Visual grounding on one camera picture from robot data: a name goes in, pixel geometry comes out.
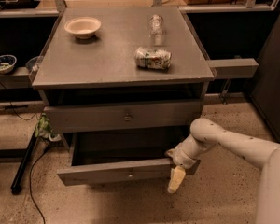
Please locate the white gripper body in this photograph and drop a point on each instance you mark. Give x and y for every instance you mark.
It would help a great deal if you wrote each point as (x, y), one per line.
(183, 158)

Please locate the grey drawer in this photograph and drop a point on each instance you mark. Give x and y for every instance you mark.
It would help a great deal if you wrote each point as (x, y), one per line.
(122, 155)
(102, 117)

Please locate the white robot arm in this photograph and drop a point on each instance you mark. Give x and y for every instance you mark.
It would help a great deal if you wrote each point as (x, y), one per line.
(263, 154)

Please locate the grey drawer cabinet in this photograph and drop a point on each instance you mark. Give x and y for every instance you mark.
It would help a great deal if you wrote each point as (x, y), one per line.
(102, 69)

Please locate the grey top drawer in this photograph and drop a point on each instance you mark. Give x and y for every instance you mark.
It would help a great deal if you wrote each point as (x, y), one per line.
(102, 117)

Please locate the grey side shelf block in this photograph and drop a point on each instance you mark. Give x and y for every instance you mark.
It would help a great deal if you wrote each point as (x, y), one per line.
(233, 68)

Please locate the crushed green white can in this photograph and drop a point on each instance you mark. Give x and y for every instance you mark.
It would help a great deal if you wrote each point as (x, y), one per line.
(159, 59)

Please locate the green white bag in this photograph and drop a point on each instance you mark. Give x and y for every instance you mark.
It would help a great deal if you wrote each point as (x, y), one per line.
(44, 130)

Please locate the clear plastic bottle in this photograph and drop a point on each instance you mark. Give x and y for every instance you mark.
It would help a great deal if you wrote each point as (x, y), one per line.
(156, 29)

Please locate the beige bowl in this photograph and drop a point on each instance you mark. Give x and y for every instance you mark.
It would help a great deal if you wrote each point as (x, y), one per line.
(83, 27)

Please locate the black pole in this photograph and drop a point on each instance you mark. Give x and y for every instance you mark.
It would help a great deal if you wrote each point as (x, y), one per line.
(16, 184)

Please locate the clear glass bowl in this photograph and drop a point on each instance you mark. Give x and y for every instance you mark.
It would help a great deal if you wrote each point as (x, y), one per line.
(33, 64)

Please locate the grey left counter shelf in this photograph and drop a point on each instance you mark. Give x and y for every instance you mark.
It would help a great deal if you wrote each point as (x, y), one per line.
(17, 79)

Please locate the blue patterned bowl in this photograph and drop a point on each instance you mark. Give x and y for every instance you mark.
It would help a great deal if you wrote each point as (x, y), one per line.
(7, 63)

